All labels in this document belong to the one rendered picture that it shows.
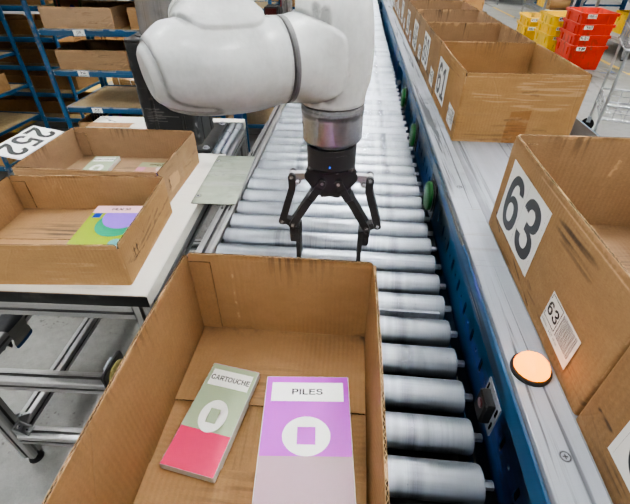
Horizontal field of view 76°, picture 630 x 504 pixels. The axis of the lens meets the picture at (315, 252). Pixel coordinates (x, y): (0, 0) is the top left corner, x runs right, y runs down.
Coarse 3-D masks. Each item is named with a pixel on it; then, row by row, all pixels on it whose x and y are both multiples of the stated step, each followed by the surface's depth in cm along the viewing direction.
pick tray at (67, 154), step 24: (48, 144) 113; (72, 144) 122; (96, 144) 125; (120, 144) 124; (144, 144) 124; (168, 144) 123; (192, 144) 119; (24, 168) 100; (48, 168) 100; (72, 168) 120; (120, 168) 120; (168, 168) 104; (192, 168) 120; (168, 192) 105
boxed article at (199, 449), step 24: (216, 384) 60; (240, 384) 60; (192, 408) 57; (216, 408) 57; (240, 408) 57; (192, 432) 54; (216, 432) 54; (168, 456) 51; (192, 456) 51; (216, 456) 51
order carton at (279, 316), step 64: (192, 256) 61; (256, 256) 60; (192, 320) 65; (256, 320) 69; (320, 320) 67; (128, 384) 46; (192, 384) 61; (128, 448) 47; (256, 448) 54; (384, 448) 37
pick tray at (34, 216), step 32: (0, 192) 94; (32, 192) 99; (64, 192) 99; (96, 192) 99; (128, 192) 99; (160, 192) 94; (0, 224) 94; (32, 224) 96; (64, 224) 96; (160, 224) 94; (0, 256) 76; (32, 256) 76; (64, 256) 76; (96, 256) 76; (128, 256) 79
